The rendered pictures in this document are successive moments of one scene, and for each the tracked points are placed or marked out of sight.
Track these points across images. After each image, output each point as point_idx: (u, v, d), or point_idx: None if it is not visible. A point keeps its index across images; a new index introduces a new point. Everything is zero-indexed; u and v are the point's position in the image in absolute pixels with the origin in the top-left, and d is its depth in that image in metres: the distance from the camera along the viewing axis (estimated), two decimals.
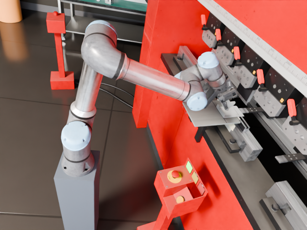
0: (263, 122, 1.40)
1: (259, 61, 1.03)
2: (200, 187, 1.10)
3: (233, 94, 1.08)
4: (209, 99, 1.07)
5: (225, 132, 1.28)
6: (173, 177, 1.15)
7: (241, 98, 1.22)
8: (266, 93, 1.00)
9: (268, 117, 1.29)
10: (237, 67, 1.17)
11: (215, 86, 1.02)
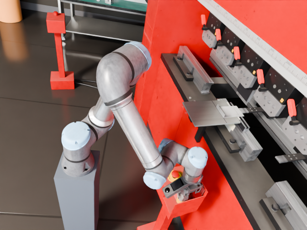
0: (263, 122, 1.40)
1: (259, 61, 1.03)
2: None
3: (196, 189, 1.05)
4: (177, 190, 0.98)
5: (225, 132, 1.28)
6: (173, 177, 1.15)
7: (241, 98, 1.22)
8: (266, 93, 1.00)
9: (268, 117, 1.29)
10: (237, 67, 1.17)
11: (191, 181, 0.95)
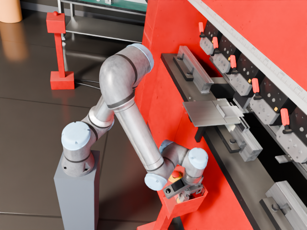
0: (263, 122, 1.40)
1: (255, 70, 1.06)
2: None
3: (197, 190, 1.06)
4: (177, 191, 0.99)
5: (225, 132, 1.28)
6: (173, 177, 1.15)
7: (238, 105, 1.25)
8: (261, 101, 1.03)
9: None
10: (233, 75, 1.20)
11: (191, 182, 0.96)
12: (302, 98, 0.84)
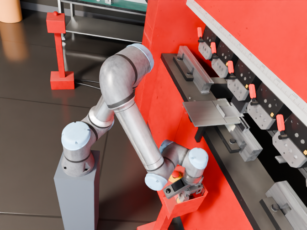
0: None
1: (251, 76, 1.08)
2: None
3: (197, 190, 1.06)
4: (177, 191, 0.99)
5: (225, 132, 1.28)
6: (173, 177, 1.15)
7: (235, 109, 1.27)
8: (257, 107, 1.05)
9: None
10: (231, 80, 1.22)
11: (192, 182, 0.96)
12: (297, 105, 0.87)
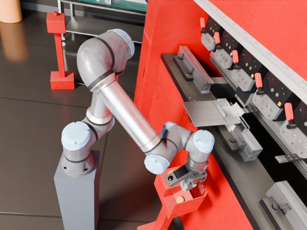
0: (263, 122, 1.40)
1: (257, 65, 1.04)
2: (200, 187, 1.10)
3: (201, 178, 0.98)
4: (180, 178, 0.92)
5: (225, 132, 1.28)
6: None
7: (240, 101, 1.23)
8: (264, 97, 1.01)
9: None
10: (235, 70, 1.18)
11: (196, 168, 0.89)
12: None
